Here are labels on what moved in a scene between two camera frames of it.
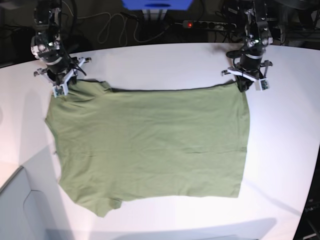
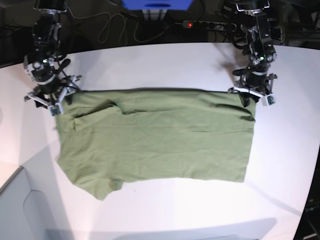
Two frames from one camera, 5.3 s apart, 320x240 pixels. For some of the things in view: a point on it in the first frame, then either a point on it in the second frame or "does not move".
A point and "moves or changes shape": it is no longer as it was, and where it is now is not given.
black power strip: x=206 y=25 does not move
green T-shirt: x=167 y=142 moves or changes shape
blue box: x=157 y=5 does not move
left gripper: x=60 y=71 → x=54 y=94
